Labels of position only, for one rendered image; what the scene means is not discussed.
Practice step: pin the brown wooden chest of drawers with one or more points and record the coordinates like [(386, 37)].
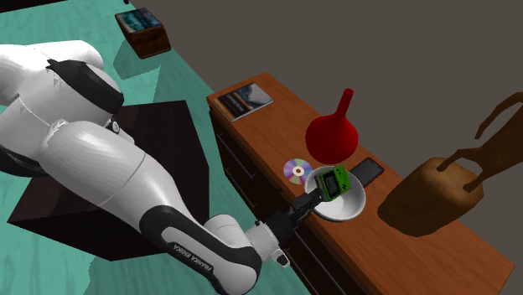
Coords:
[(380, 253)]

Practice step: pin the grey book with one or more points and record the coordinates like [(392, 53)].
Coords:
[(243, 101)]

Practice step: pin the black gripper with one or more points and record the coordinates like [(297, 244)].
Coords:
[(281, 225)]

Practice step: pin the shiny compact disc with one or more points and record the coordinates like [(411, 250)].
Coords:
[(295, 168)]

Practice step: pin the red long-necked vase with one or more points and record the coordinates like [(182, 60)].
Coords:
[(331, 139)]

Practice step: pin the green handheld game console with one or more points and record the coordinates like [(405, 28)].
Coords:
[(336, 183)]

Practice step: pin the dark robot stand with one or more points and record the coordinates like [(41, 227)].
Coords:
[(171, 139)]

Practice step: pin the black phone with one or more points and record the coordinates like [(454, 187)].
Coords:
[(367, 171)]

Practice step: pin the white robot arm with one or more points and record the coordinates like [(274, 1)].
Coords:
[(102, 163)]

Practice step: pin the brown wooden box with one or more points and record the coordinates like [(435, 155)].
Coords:
[(147, 39)]

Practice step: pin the brown wooden figure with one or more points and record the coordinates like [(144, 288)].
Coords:
[(429, 196)]

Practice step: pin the white bowl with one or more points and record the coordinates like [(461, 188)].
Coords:
[(347, 206)]

